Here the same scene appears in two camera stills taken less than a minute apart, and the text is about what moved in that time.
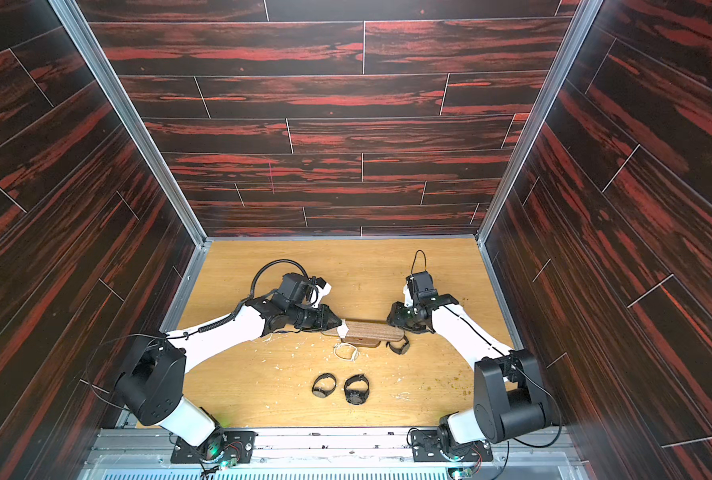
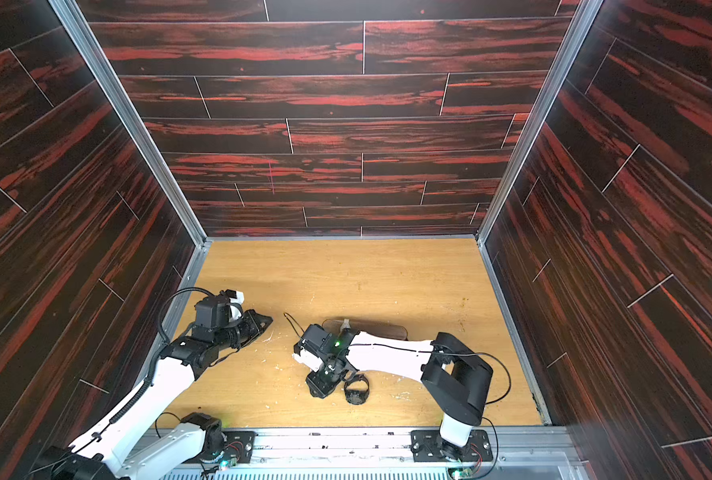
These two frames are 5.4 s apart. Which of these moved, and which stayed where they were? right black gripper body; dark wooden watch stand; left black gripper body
Moved: right black gripper body; left black gripper body
Stayed: dark wooden watch stand
